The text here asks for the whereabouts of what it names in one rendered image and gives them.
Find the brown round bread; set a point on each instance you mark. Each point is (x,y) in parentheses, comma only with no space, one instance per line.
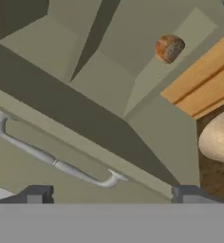
(169,49)

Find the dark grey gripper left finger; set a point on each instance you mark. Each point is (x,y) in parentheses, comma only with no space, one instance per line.
(38,193)

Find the olive green cabinet door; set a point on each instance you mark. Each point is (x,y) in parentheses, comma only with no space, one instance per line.
(69,186)

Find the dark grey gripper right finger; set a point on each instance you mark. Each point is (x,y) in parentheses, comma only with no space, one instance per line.
(188,194)

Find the light wooden shelf board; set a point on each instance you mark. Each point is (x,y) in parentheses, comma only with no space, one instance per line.
(209,82)

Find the beige round object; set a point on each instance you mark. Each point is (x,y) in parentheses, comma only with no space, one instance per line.
(219,139)

